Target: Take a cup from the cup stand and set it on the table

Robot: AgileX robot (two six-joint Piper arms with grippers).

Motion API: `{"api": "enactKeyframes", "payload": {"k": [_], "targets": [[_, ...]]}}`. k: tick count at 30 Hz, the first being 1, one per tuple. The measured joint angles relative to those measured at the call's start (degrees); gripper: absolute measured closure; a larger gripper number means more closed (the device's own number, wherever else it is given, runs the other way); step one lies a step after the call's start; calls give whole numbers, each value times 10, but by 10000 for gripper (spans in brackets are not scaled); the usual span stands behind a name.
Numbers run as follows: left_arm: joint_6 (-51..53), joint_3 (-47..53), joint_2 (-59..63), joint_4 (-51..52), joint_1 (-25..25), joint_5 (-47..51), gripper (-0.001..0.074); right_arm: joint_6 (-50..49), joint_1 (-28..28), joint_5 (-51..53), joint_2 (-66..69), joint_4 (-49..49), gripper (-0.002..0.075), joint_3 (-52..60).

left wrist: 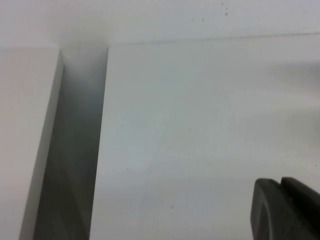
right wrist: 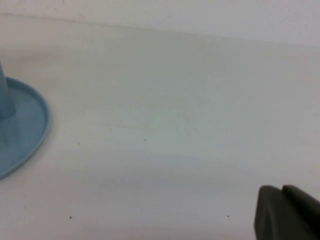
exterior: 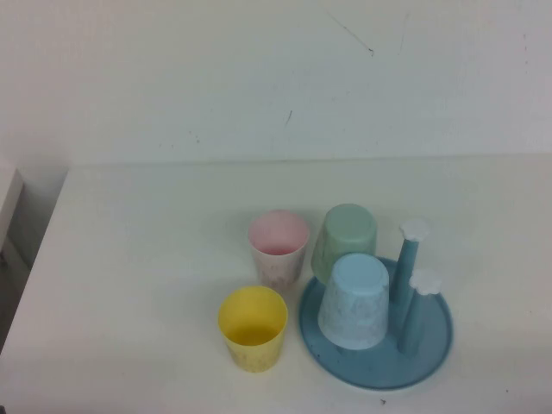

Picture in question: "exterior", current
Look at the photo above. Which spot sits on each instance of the yellow plastic cup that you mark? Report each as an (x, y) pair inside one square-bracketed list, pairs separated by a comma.
[(254, 353)]

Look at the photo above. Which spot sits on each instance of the pink plastic cup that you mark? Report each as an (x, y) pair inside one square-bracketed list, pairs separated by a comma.
[(276, 269)]

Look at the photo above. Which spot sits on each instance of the blue cup stand with pegs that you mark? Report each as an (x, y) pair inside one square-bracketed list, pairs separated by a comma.
[(388, 366)]

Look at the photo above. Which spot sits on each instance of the green plastic cup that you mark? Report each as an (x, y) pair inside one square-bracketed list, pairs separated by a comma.
[(349, 228)]

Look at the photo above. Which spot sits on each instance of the light blue plastic cup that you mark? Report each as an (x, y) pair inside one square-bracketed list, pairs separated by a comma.
[(353, 302)]

